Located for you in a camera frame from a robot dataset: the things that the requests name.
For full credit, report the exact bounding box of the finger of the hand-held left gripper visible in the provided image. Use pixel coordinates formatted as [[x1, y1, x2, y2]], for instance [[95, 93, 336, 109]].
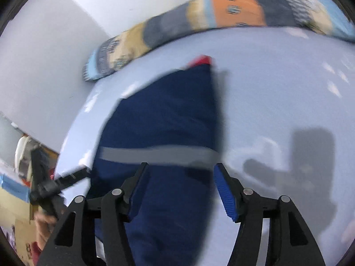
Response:
[[54, 168, 92, 190], [30, 148, 43, 190]]

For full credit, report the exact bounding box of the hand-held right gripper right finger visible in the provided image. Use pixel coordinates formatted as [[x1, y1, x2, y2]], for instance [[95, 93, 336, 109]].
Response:
[[213, 163, 326, 266]]

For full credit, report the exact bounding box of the navy jacket with red collar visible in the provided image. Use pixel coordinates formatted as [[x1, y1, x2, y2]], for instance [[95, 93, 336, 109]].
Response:
[[89, 55, 225, 266]]

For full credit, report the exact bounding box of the person's left hand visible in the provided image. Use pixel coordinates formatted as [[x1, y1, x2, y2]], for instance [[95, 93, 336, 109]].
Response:
[[34, 211, 59, 251]]

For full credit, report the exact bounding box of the blue box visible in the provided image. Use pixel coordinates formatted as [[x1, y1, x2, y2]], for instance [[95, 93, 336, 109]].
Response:
[[0, 172, 32, 201]]

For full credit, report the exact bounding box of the cardboard box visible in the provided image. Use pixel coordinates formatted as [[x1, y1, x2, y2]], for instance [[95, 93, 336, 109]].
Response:
[[0, 187, 38, 244]]

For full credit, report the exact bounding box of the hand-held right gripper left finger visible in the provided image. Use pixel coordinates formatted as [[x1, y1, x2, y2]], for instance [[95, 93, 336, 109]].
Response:
[[37, 162, 149, 266]]

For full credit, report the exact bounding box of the white rounded object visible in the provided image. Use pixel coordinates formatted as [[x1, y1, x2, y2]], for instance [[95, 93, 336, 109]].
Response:
[[14, 137, 33, 176]]

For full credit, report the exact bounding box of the light blue bed sheet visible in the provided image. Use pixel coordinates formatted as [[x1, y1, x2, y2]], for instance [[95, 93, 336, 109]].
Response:
[[54, 29, 355, 266]]

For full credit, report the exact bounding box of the patchwork quilt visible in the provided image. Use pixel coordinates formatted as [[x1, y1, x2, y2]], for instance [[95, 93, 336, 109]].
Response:
[[82, 0, 355, 81]]

